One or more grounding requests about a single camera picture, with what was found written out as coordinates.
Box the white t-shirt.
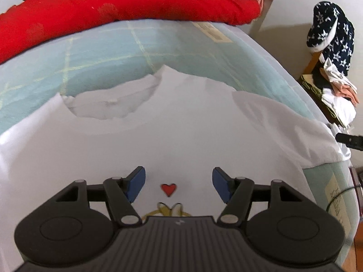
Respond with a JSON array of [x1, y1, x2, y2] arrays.
[[1, 66, 345, 271]]

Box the pile of folded clothes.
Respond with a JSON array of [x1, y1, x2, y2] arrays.
[[300, 58, 360, 128]]

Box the navy star-patterned garment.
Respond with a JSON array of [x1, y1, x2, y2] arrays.
[[307, 1, 355, 76]]

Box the teal plaid bed blanket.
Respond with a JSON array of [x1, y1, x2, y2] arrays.
[[0, 18, 361, 270]]

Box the red quilt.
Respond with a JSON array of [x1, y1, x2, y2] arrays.
[[1, 0, 260, 62]]

